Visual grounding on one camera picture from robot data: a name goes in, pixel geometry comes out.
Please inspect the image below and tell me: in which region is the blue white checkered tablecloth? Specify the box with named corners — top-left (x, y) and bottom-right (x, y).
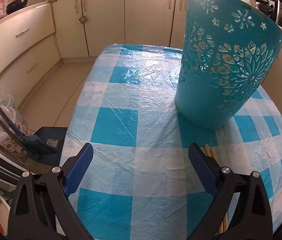
top-left (61, 44), bottom-right (282, 239)

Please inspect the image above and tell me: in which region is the white plastic bag on floor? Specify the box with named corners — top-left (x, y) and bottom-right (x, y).
top-left (0, 94), bottom-right (33, 159)

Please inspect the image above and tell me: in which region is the teal perforated plastic basket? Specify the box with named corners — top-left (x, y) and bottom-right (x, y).
top-left (175, 0), bottom-right (282, 129)

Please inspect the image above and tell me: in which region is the wooden chopstick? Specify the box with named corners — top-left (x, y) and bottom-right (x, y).
top-left (204, 144), bottom-right (212, 157)
top-left (218, 214), bottom-right (228, 234)
top-left (210, 148), bottom-right (219, 164)

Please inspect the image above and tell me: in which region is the black frying pan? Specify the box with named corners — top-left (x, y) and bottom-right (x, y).
top-left (6, 0), bottom-right (28, 15)

